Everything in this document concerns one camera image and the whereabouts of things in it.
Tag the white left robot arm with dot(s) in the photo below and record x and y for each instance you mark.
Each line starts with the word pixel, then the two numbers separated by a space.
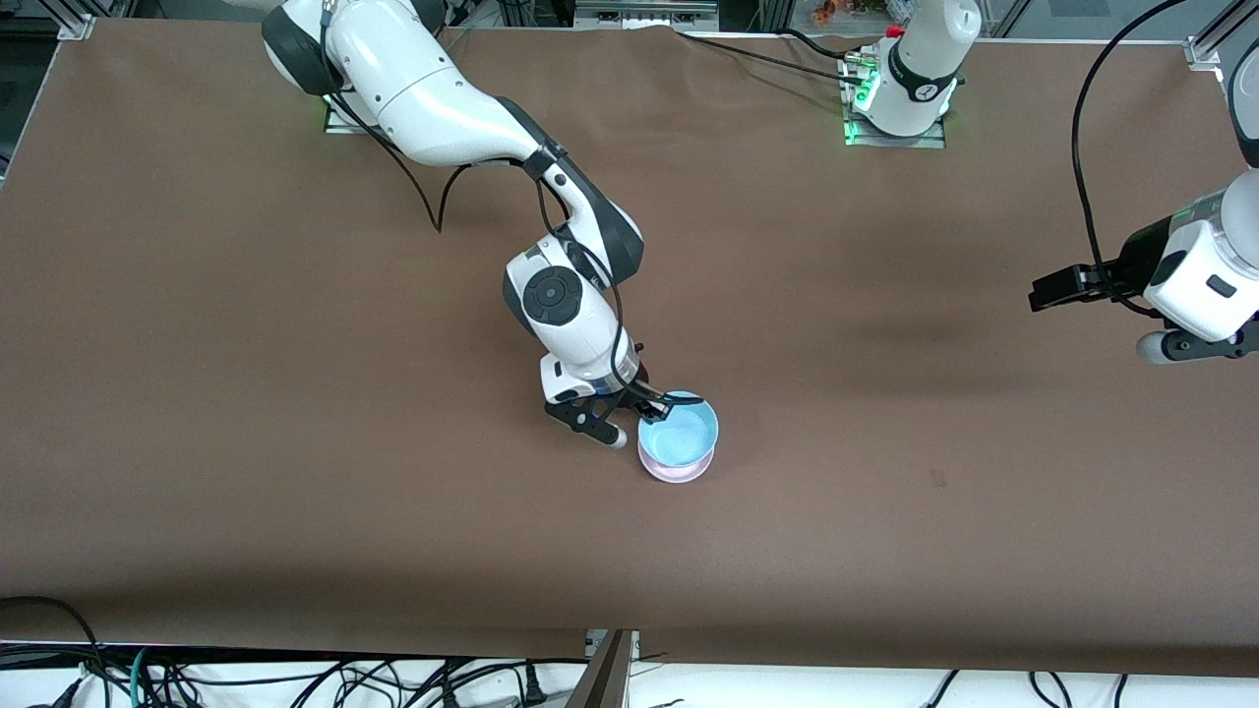
pixel 925 59

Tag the pink bowl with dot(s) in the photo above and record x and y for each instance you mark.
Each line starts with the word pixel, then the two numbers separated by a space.
pixel 677 474

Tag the orange background objects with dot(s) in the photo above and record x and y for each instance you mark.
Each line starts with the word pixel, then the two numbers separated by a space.
pixel 846 10

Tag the brown table cover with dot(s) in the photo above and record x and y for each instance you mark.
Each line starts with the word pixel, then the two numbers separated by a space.
pixel 295 344

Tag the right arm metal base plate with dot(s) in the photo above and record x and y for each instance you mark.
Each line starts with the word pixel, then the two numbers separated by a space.
pixel 344 123

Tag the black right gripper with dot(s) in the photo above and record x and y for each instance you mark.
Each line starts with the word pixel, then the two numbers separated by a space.
pixel 636 385

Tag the blue bowl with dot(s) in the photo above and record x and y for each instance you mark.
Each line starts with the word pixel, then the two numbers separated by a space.
pixel 681 438

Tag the black power plug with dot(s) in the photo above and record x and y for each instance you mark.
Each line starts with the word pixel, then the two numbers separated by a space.
pixel 534 688

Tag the grey metal frame rail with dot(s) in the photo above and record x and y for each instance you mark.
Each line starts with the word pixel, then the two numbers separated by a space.
pixel 639 12

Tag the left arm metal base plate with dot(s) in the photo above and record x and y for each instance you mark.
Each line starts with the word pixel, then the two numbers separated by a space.
pixel 895 141

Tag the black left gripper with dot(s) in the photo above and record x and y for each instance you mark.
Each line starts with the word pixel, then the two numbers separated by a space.
pixel 1124 265

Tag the aluminium corner bracket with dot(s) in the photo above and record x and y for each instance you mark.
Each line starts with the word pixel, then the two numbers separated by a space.
pixel 1205 51
pixel 77 27

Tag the aluminium profile bar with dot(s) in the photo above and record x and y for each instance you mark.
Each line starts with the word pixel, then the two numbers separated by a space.
pixel 610 678

